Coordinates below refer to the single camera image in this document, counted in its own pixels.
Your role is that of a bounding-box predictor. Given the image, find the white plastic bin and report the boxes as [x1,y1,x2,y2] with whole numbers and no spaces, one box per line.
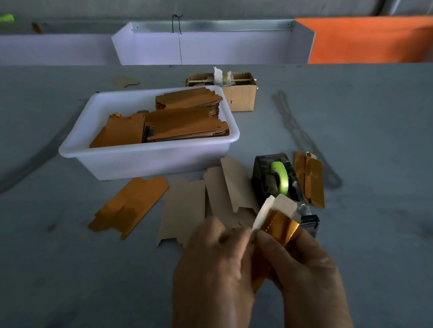
[55,68,246,196]

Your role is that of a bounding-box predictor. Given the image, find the orange tray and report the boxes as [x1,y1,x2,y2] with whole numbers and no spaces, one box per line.
[292,0,433,79]

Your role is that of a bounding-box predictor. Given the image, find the person's right hand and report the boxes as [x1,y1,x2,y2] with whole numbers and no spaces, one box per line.
[246,223,365,328]

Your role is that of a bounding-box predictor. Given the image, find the black tape dispenser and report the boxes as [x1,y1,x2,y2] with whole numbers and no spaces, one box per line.
[245,149,329,237]

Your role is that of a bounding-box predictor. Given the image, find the person's left hand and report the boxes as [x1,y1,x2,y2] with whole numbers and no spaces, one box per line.
[168,212,264,328]

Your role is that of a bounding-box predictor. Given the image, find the long white tray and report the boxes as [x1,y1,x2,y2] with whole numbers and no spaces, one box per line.
[108,0,317,87]
[0,22,124,80]

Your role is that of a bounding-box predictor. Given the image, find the gold cartons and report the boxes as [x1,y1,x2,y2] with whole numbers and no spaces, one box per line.
[90,75,235,164]

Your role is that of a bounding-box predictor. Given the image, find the small cardboard box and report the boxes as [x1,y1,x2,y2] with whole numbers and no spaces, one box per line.
[182,65,260,116]

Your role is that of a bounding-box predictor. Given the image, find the black wire clip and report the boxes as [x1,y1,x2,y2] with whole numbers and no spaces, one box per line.
[170,14,185,34]

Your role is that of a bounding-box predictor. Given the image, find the pile of beige blanks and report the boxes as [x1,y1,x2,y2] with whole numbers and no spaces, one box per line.
[197,155,266,234]

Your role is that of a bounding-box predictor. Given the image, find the green tape roll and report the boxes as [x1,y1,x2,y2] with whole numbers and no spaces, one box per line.
[267,159,293,198]

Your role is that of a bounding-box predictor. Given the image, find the grey metal pole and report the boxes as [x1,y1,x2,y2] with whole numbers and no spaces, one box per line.
[377,0,408,19]

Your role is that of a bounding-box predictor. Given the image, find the gold box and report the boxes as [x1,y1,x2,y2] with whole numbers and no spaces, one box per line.
[300,152,331,210]
[249,206,303,296]
[290,151,311,196]
[87,167,171,244]

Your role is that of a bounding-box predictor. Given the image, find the single beige blank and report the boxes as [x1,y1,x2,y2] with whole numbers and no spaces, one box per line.
[156,175,210,251]

